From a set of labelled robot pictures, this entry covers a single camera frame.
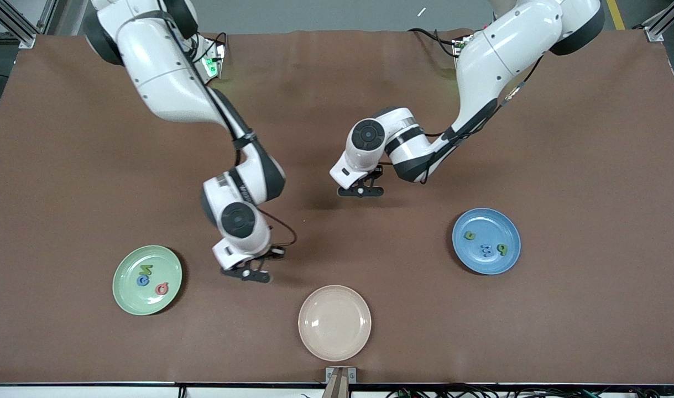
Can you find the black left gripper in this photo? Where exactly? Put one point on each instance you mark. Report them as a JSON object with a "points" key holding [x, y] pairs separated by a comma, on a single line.
{"points": [[376, 172]]}

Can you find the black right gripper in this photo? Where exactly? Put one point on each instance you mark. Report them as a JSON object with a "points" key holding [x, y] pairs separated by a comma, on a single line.
{"points": [[272, 254]]}

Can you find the red letter Q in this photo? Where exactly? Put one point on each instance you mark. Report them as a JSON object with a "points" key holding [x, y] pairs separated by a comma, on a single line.
{"points": [[162, 288]]}

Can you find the green capital letter M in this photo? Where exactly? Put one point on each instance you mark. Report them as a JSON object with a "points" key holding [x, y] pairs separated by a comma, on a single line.
{"points": [[145, 270]]}

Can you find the blue capital letter G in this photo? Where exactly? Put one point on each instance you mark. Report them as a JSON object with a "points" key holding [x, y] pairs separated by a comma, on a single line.
{"points": [[142, 281]]}

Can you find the green small letter c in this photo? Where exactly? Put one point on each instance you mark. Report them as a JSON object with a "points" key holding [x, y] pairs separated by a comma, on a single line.
{"points": [[470, 235]]}

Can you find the blue small letter m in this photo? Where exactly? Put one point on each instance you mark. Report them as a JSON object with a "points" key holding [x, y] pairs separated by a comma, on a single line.
{"points": [[486, 250]]}

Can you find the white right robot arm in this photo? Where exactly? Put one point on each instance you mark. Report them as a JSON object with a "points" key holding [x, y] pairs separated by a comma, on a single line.
{"points": [[165, 77]]}

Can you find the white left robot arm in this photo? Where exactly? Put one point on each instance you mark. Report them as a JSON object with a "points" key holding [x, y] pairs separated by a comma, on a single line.
{"points": [[502, 55]]}

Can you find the brown table mat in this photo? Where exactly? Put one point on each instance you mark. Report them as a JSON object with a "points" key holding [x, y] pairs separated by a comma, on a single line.
{"points": [[314, 110]]}

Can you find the cream plate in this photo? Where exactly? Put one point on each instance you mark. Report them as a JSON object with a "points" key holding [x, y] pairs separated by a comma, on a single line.
{"points": [[334, 323]]}

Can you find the green plate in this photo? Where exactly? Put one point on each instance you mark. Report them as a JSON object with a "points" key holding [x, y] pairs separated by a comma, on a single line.
{"points": [[132, 298]]}

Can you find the blue plate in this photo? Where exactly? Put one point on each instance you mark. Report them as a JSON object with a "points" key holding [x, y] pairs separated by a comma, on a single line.
{"points": [[480, 221]]}

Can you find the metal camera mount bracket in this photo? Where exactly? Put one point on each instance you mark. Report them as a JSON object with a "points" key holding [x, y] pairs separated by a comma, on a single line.
{"points": [[340, 381]]}

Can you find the aluminium frame profile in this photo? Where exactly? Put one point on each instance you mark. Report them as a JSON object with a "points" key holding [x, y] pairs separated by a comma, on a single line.
{"points": [[660, 25], [16, 25]]}

